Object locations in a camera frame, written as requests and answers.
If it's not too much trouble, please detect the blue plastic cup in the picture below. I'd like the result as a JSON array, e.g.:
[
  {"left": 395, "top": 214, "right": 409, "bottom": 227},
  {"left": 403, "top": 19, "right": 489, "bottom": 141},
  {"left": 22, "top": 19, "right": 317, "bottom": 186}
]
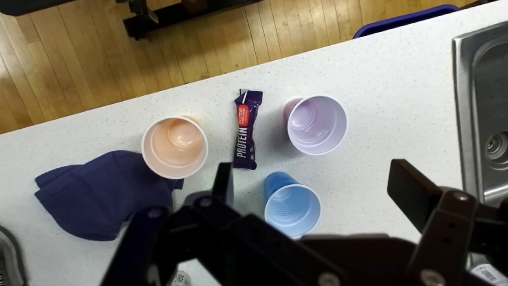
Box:
[{"left": 262, "top": 170, "right": 322, "bottom": 240}]

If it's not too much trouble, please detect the orange plastic cup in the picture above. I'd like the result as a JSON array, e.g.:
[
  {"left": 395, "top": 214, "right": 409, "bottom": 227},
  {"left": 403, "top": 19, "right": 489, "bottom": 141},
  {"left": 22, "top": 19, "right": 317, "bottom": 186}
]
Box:
[{"left": 140, "top": 116, "right": 209, "bottom": 181}]

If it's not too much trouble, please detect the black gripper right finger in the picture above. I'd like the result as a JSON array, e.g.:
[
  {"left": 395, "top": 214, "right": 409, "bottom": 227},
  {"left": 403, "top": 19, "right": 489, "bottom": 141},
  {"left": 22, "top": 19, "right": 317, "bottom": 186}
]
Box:
[{"left": 386, "top": 157, "right": 508, "bottom": 286}]

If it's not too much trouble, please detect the blue chair seat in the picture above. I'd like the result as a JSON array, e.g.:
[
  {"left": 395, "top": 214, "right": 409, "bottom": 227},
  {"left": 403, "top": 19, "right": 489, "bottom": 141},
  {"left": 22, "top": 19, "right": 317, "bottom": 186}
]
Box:
[{"left": 352, "top": 3, "right": 460, "bottom": 39}]

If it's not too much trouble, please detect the purple protein bar wrapper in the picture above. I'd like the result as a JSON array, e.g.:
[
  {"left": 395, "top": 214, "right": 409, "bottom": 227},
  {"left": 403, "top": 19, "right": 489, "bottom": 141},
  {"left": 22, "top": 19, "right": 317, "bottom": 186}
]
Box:
[{"left": 232, "top": 87, "right": 265, "bottom": 171}]

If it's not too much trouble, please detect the magenta plastic cup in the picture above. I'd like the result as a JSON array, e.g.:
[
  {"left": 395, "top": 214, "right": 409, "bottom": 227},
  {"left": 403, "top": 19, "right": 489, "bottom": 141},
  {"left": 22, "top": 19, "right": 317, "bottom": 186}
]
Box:
[{"left": 282, "top": 93, "right": 349, "bottom": 157}]

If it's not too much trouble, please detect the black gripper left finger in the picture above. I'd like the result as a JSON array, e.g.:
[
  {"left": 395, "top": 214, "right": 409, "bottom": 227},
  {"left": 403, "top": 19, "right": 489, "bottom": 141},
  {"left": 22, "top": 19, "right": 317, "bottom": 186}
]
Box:
[{"left": 100, "top": 162, "right": 276, "bottom": 286}]

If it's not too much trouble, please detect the navy blue cloth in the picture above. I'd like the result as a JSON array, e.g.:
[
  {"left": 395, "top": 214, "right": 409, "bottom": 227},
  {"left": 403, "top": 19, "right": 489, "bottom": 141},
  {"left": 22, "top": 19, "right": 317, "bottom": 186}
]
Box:
[{"left": 33, "top": 149, "right": 186, "bottom": 243}]

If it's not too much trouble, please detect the dark furniture base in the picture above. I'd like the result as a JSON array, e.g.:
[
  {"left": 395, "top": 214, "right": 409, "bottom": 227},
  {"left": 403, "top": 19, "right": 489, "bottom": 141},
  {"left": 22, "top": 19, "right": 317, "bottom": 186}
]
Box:
[{"left": 122, "top": 0, "right": 263, "bottom": 41}]

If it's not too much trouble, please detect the stainless steel sink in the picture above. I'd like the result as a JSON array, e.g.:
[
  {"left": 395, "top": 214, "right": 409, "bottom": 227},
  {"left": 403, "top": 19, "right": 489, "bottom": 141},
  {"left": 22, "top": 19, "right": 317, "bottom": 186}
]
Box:
[{"left": 451, "top": 20, "right": 508, "bottom": 205}]

